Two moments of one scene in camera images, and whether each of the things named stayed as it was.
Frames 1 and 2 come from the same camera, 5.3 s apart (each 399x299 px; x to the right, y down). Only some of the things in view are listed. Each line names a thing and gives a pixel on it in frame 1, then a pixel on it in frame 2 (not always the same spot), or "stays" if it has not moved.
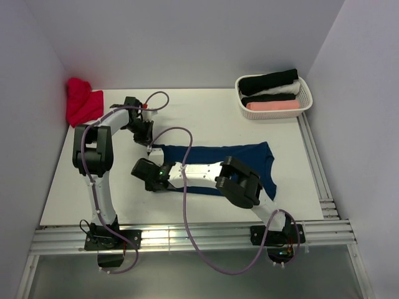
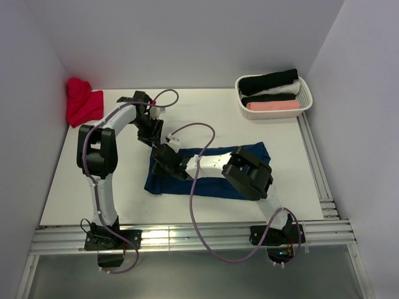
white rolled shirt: (292, 88) stays
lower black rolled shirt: (267, 97) stays
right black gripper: (149, 187) to (157, 169)
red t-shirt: (83, 104) stays
